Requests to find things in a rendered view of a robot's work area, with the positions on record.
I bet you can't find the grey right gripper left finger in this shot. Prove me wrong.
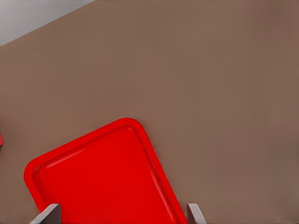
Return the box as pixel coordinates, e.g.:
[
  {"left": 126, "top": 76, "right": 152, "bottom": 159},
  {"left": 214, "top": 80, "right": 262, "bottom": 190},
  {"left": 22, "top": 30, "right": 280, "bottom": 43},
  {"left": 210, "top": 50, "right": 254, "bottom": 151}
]
[{"left": 29, "top": 203, "right": 62, "bottom": 224}]

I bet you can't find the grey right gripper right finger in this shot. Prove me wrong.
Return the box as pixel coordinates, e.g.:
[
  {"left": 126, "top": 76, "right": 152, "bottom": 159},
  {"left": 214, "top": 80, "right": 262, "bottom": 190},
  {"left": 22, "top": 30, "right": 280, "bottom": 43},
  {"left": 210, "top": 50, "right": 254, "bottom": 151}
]
[{"left": 186, "top": 203, "right": 207, "bottom": 224}]

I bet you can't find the red plastic tray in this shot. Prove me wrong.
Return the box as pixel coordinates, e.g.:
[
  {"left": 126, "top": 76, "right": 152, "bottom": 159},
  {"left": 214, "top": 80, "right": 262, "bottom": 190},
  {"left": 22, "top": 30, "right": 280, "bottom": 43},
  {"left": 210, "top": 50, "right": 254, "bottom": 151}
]
[{"left": 23, "top": 117, "right": 189, "bottom": 224}]

